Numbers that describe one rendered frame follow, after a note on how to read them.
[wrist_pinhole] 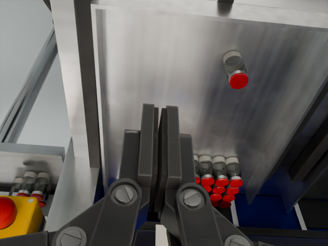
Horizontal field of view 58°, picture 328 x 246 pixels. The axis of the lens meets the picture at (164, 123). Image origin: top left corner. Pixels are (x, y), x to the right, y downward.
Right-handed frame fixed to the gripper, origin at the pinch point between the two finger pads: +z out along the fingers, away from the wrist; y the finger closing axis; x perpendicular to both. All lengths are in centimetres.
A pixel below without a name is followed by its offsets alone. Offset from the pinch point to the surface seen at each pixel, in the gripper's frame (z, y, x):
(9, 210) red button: 10.6, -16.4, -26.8
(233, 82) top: 17.5, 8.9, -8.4
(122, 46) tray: 22.1, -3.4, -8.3
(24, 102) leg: 50, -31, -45
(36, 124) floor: 110, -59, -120
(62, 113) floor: 110, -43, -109
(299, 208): 20, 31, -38
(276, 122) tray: 22.1, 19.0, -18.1
